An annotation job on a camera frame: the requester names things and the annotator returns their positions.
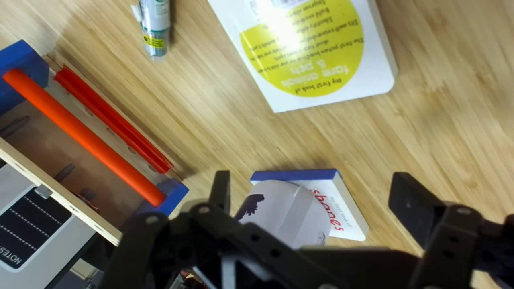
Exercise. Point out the green glue marker tube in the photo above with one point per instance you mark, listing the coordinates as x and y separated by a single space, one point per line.
154 22

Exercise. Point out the blue wooden toy tool bench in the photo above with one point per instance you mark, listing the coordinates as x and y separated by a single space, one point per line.
26 75

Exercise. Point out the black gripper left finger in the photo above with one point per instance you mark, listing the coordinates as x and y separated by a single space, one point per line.
220 190

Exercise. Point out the white book yellow circle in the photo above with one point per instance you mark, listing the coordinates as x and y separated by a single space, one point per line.
305 54

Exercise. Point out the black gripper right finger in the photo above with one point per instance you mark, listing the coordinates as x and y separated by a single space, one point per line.
415 207

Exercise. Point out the toy oven white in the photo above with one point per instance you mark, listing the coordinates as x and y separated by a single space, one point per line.
39 239

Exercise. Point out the white metal mug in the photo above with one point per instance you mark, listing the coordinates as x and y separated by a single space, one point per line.
286 211

